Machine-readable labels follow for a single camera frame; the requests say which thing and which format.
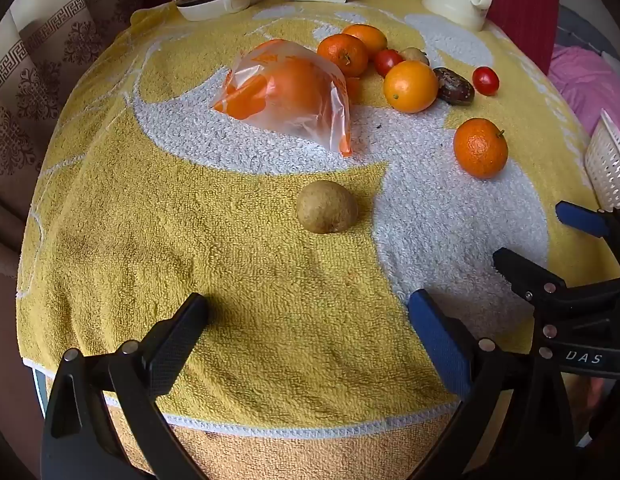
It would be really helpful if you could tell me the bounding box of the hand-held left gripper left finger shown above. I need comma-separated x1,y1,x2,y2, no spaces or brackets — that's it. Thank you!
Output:
41,292,209,480

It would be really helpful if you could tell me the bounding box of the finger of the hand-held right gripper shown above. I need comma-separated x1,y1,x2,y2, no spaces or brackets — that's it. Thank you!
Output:
492,247,620,323
555,200,620,263

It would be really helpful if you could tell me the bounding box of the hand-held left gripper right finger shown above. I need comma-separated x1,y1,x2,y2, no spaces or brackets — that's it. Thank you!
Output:
408,288,577,480

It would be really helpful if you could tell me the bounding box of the white plastic basket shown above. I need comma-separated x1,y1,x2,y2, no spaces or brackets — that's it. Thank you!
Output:
584,108,620,212

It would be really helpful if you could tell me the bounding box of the mandarin with stem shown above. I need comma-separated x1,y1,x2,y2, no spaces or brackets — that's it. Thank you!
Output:
317,33,369,78
453,117,509,179

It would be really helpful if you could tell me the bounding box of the large brown kiwi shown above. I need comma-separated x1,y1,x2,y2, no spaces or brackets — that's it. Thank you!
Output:
296,181,359,235

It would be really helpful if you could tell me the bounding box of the dark passion fruit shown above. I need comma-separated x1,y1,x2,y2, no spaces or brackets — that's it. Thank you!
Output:
433,66,476,106

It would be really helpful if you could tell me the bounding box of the smooth orange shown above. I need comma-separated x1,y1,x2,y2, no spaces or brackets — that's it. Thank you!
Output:
383,60,439,114
342,24,389,58

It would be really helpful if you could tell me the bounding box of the red cherry tomato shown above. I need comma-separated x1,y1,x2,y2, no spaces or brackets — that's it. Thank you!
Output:
373,49,405,78
472,66,500,96

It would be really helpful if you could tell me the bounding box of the plastic bag with orange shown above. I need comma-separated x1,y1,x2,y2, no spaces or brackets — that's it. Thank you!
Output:
211,38,363,157

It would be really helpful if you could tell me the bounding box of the yellow and white towel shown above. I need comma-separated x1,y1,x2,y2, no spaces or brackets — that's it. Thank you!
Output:
14,0,620,436

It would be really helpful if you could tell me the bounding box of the pink dotted blanket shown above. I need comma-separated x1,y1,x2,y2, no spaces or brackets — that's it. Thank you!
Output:
547,44,620,137

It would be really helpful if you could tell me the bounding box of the grey padded bed headboard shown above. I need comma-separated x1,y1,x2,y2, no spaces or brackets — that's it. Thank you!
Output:
555,6,620,58

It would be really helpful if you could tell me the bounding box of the red quilted cloth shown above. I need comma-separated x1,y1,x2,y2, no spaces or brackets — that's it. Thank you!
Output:
267,0,562,77

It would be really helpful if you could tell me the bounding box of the small brown kiwi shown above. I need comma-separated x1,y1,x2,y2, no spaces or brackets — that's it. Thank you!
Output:
400,47,431,67

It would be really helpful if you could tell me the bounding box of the beige patterned curtain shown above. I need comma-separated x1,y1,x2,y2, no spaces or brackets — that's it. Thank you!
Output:
0,0,177,281

